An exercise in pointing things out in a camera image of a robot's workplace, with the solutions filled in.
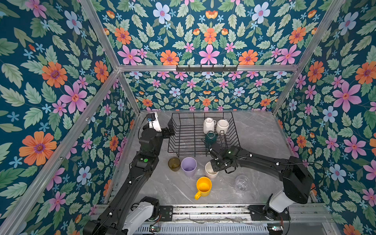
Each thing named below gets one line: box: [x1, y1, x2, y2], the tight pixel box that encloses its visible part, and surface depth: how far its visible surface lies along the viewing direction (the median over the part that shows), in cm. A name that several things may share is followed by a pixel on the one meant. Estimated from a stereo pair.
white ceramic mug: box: [203, 117, 217, 135], surface depth 98 cm
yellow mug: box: [194, 176, 212, 201], surface depth 78 cm
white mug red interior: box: [216, 118, 230, 135], surface depth 101 cm
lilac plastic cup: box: [181, 156, 198, 178], surface depth 82 cm
